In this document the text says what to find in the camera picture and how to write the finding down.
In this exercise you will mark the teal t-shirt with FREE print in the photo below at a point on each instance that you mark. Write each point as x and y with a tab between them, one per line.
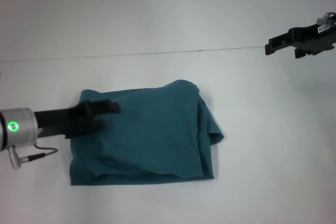
152	134

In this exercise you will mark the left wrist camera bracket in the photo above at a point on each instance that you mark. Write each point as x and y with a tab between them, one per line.
44	132

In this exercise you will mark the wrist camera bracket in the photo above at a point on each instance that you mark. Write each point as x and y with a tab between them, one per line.
323	48
44	132

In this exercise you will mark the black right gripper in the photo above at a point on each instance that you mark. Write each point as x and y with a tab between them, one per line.
312	36

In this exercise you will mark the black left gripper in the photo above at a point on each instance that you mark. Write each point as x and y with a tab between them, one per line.
60	121

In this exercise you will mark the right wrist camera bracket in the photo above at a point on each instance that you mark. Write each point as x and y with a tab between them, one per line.
323	48

